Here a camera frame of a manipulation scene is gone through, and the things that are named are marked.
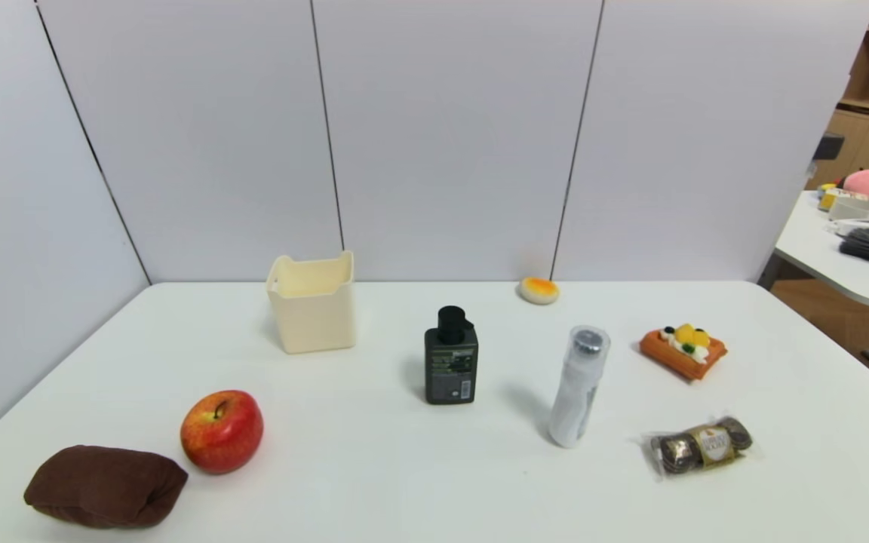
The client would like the black pump bottle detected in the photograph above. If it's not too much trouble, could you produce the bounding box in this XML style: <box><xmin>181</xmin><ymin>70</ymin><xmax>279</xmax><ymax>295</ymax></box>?
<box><xmin>424</xmin><ymin>305</ymin><xmax>480</xmax><ymax>406</ymax></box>

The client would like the cream white plastic box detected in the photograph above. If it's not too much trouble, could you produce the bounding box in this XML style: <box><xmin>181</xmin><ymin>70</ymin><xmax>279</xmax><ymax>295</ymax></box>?
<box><xmin>266</xmin><ymin>250</ymin><xmax>357</xmax><ymax>355</ymax></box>

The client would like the orange topped toy bun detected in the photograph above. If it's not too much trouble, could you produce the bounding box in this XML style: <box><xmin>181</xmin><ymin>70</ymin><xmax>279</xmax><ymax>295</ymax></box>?
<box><xmin>518</xmin><ymin>276</ymin><xmax>560</xmax><ymax>305</ymax></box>

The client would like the white bottle with clear cap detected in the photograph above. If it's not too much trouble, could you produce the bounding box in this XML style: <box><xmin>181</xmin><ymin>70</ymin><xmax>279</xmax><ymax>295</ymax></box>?
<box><xmin>548</xmin><ymin>325</ymin><xmax>611</xmax><ymax>449</ymax></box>

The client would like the toy waffle with fruit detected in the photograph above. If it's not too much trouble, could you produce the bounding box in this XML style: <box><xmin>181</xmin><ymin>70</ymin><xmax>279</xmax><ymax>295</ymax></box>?
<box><xmin>638</xmin><ymin>324</ymin><xmax>729</xmax><ymax>382</ymax></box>

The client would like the red apple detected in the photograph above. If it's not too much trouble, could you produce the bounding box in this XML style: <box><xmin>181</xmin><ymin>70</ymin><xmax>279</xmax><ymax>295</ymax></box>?
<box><xmin>180</xmin><ymin>389</ymin><xmax>265</xmax><ymax>475</ymax></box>

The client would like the gold chocolate balls pack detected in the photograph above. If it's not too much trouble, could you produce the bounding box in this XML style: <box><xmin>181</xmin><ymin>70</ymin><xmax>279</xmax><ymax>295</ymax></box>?
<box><xmin>644</xmin><ymin>416</ymin><xmax>755</xmax><ymax>477</ymax></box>

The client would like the white side table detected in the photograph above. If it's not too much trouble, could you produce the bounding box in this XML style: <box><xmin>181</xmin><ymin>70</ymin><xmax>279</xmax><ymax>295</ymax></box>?
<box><xmin>757</xmin><ymin>167</ymin><xmax>869</xmax><ymax>309</ymax></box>

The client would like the brown cloth pouch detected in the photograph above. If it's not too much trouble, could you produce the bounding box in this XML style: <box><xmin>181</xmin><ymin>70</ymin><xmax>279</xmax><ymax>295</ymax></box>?
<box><xmin>23</xmin><ymin>445</ymin><xmax>189</xmax><ymax>529</ymax></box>

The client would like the white plastic case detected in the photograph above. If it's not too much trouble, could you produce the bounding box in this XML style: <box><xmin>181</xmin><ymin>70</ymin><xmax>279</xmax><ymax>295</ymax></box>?
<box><xmin>828</xmin><ymin>192</ymin><xmax>869</xmax><ymax>222</ymax></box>

